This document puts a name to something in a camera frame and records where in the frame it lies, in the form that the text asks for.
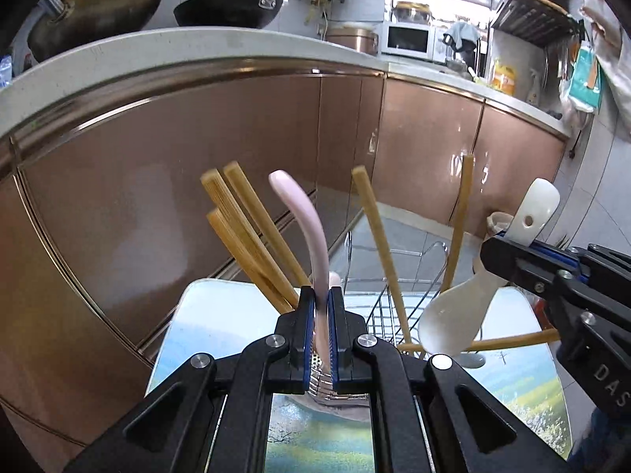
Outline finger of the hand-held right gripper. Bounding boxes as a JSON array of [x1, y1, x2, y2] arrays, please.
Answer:
[[494, 229, 581, 263], [480, 236, 631, 324]]

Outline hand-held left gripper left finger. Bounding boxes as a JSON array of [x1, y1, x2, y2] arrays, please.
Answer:
[[64, 286, 316, 473]]

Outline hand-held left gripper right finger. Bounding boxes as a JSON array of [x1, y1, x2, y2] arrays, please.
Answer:
[[328, 286, 568, 473]]

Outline metal wire utensil holder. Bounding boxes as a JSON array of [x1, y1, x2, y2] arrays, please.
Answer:
[[306, 239, 486, 407]]

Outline bamboo chopstick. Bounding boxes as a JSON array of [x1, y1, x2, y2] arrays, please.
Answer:
[[440, 154, 475, 291], [223, 161, 312, 289], [397, 329, 561, 356], [206, 208, 295, 315], [351, 166, 412, 348], [200, 168, 300, 312]]

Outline white ceramic spoon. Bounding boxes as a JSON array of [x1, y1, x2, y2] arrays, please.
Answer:
[[419, 177, 561, 356]]

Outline person's right hand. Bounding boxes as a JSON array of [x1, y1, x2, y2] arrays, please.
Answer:
[[584, 409, 631, 473]]

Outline beige trash bin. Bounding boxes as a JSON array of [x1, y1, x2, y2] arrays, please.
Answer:
[[485, 211, 516, 238]]

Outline grey drip tray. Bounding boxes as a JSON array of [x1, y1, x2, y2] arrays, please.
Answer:
[[283, 394, 372, 422]]

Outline teal packet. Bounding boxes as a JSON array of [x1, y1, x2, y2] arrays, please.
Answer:
[[567, 42, 603, 110]]

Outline yellow oil bottle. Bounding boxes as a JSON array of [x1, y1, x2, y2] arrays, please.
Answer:
[[491, 56, 519, 98]]

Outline white hanging plastic bags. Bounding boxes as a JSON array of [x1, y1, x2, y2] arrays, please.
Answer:
[[579, 0, 631, 125]]

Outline blue-grey cloth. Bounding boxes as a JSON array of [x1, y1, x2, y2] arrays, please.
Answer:
[[442, 22, 482, 53]]

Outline white microwave oven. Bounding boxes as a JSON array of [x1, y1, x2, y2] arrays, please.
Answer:
[[382, 22, 447, 63]]

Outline black dish rack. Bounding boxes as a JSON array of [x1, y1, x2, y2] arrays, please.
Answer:
[[485, 0, 581, 46]]

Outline glass pot with yellow lid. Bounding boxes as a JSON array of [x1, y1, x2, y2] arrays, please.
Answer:
[[394, 1, 433, 26]]

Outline copper rice cooker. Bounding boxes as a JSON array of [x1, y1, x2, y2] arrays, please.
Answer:
[[325, 24, 381, 58]]

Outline white kitchen countertop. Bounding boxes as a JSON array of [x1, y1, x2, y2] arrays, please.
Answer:
[[0, 27, 570, 168]]

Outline bronze wok with lid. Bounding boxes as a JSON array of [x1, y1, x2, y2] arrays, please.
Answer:
[[27, 0, 169, 63]]

